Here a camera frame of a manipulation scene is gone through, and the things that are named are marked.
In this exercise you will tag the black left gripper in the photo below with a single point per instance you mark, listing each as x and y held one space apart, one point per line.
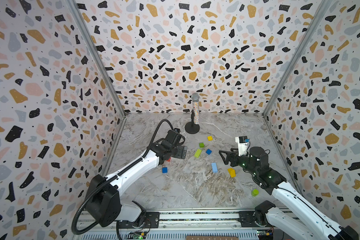
182 151

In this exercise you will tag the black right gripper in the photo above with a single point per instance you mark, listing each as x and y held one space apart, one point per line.
234 157

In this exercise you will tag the lime green wood cylinder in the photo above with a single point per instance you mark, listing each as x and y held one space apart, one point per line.
255 192

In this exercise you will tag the left corner aluminium post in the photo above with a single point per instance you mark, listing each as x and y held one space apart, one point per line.
72 5

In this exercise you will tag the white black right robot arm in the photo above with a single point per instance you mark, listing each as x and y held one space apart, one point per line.
309 223

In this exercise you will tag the right corner aluminium post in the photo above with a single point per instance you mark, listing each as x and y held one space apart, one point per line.
319 14

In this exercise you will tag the light blue long wood block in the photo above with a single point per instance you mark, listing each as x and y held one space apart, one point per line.
214 167

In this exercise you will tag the lime green long wood block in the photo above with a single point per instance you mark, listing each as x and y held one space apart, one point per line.
198 153

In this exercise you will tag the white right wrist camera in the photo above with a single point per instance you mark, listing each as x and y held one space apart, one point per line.
243 145

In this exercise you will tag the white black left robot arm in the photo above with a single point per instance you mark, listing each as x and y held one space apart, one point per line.
106 207

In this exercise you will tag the yellow rectangular wood block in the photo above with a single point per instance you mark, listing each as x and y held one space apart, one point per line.
232 172

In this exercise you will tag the black round microphone stand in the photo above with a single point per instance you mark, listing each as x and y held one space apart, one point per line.
191 127

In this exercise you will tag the corner aluminium post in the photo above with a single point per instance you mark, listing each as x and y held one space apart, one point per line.
319 14
72 5

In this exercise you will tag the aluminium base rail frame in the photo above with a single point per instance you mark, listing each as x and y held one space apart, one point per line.
203 224

